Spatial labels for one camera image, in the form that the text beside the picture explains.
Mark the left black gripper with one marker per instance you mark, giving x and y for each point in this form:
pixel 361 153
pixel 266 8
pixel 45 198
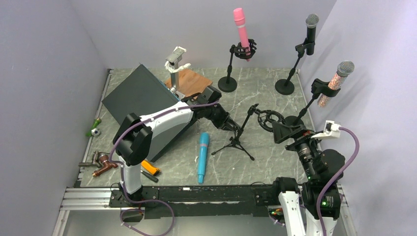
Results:
pixel 230 125

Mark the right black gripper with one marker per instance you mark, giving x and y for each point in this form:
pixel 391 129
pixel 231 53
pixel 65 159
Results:
pixel 281 131

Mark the black tripod shock-mount stand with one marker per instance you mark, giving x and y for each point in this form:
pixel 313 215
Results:
pixel 264 118

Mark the blue microphone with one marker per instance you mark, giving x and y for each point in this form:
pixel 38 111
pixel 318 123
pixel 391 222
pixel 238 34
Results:
pixel 203 148

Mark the dark grey rack unit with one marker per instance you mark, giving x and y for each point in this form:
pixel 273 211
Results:
pixel 140 96

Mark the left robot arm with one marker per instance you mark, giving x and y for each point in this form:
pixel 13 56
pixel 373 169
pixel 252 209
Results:
pixel 133 141

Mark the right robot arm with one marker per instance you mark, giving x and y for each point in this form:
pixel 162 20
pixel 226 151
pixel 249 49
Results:
pixel 320 194

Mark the round-base stand black mic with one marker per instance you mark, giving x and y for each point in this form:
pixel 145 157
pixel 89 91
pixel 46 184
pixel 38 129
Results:
pixel 286 87

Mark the round-base stand glitter mic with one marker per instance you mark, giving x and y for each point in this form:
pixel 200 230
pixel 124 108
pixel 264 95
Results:
pixel 318 87

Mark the glitter microphone silver grille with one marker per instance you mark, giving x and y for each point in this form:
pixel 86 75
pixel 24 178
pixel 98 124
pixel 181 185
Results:
pixel 344 69

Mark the pink microphone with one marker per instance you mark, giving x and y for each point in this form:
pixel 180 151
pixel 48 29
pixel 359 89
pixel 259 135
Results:
pixel 243 49

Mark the black microphone silver grille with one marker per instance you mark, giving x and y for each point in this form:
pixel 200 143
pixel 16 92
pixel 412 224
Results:
pixel 311 23

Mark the wooden board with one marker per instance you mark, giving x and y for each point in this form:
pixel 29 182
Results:
pixel 190 83

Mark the orange utility knife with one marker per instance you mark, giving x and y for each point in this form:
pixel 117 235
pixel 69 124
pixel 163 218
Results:
pixel 150 168

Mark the small black hammer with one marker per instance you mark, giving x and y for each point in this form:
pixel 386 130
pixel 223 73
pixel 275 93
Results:
pixel 150 176

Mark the green valve fitting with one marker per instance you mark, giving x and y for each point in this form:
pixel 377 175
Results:
pixel 94 131

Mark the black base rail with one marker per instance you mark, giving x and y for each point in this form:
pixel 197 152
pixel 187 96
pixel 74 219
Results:
pixel 202 200

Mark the silver white bracket stand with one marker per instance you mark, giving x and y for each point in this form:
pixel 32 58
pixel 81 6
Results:
pixel 172 66

